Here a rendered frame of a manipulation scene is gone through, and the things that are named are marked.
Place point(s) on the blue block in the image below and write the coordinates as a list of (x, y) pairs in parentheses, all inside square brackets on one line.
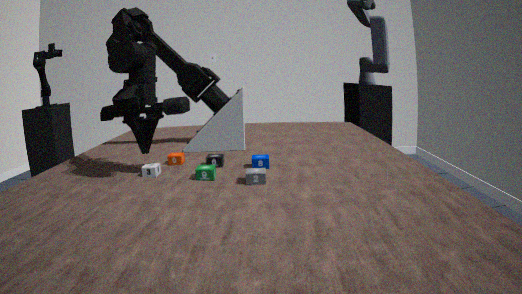
[(260, 161)]

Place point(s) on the orange block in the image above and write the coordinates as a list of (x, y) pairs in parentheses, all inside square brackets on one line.
[(176, 159)]

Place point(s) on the green block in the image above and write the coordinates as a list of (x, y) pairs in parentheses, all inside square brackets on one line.
[(205, 172)]

